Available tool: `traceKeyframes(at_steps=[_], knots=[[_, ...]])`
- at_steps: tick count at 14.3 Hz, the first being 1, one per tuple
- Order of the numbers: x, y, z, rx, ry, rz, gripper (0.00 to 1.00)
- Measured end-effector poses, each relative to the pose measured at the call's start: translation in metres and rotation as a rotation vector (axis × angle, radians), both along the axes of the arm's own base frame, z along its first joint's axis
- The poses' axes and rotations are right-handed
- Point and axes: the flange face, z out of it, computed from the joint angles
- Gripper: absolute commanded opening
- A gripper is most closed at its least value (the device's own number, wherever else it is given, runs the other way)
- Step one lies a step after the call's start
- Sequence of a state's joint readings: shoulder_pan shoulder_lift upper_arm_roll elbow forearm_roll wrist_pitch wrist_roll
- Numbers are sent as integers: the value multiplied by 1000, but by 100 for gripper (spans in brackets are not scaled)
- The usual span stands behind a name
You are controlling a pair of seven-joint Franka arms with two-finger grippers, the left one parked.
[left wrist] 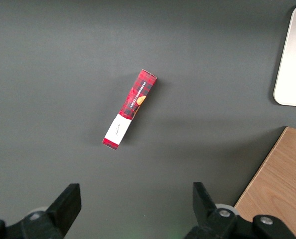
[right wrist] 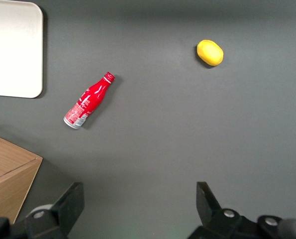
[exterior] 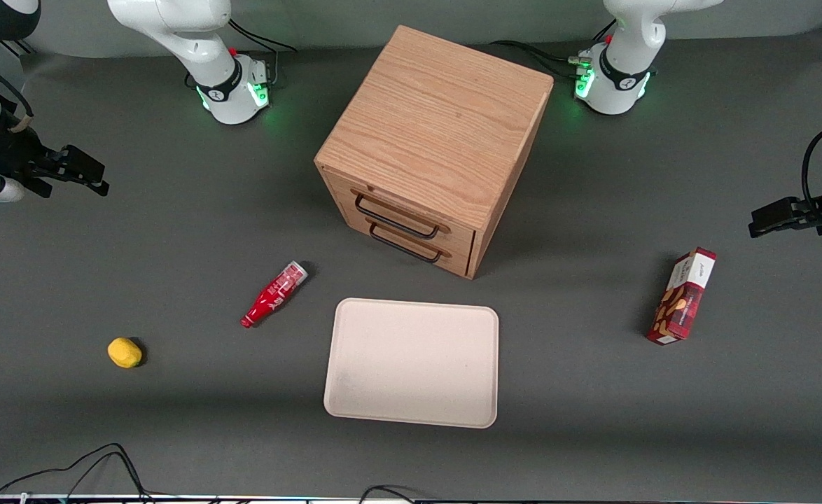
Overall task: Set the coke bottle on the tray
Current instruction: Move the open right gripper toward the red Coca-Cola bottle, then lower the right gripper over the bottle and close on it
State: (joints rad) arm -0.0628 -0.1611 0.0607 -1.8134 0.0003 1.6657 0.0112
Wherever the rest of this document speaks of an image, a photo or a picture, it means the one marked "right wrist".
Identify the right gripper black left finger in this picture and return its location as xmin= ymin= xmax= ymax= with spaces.
xmin=24 ymin=182 xmax=85 ymax=239

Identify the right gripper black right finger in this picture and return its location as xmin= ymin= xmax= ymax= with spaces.
xmin=187 ymin=181 xmax=243 ymax=239

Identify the red coke bottle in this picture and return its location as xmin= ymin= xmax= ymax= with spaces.
xmin=63 ymin=71 xmax=116 ymax=130

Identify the beige plastic tray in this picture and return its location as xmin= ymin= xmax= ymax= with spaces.
xmin=0 ymin=1 xmax=44 ymax=99

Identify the wooden drawer cabinet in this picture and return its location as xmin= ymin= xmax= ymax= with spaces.
xmin=0 ymin=131 xmax=43 ymax=225

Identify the yellow lemon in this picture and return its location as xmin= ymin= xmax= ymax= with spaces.
xmin=196 ymin=39 xmax=224 ymax=67

